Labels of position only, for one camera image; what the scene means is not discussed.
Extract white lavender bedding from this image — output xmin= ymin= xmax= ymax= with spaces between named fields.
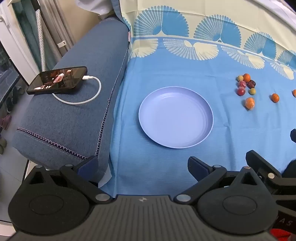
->
xmin=254 ymin=0 xmax=296 ymax=26

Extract blue denim sofa armrest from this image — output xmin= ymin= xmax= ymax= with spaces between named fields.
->
xmin=11 ymin=17 xmax=130 ymax=183

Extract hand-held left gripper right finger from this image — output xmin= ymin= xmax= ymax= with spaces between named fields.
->
xmin=173 ymin=156 xmax=266 ymax=205

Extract lavender round plate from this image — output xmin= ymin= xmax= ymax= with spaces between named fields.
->
xmin=138 ymin=86 xmax=214 ymax=149

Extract white garment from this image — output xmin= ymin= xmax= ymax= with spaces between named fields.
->
xmin=76 ymin=0 xmax=114 ymax=17

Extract blue printed bed sheet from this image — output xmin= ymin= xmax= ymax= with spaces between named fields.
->
xmin=100 ymin=0 xmax=296 ymax=202

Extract black smartphone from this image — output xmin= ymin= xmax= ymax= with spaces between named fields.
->
xmin=26 ymin=66 xmax=88 ymax=95

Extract white spotted pole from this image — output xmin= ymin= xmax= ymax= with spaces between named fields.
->
xmin=30 ymin=0 xmax=48 ymax=72

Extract red cloth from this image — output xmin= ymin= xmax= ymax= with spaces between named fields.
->
xmin=270 ymin=228 xmax=296 ymax=241

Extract sliding glass door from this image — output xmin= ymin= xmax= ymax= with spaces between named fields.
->
xmin=0 ymin=0 xmax=40 ymax=109

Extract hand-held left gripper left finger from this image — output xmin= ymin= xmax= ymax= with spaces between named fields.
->
xmin=23 ymin=156 xmax=114 ymax=204

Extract dark slippers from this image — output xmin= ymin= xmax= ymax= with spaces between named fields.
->
xmin=6 ymin=86 xmax=25 ymax=113

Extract pink slipper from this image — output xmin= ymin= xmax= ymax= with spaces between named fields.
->
xmin=0 ymin=115 xmax=12 ymax=130

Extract white charging cable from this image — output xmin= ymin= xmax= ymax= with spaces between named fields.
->
xmin=51 ymin=75 xmax=102 ymax=105

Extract grey green curtain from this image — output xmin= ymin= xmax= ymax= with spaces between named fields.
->
xmin=11 ymin=0 xmax=77 ymax=70

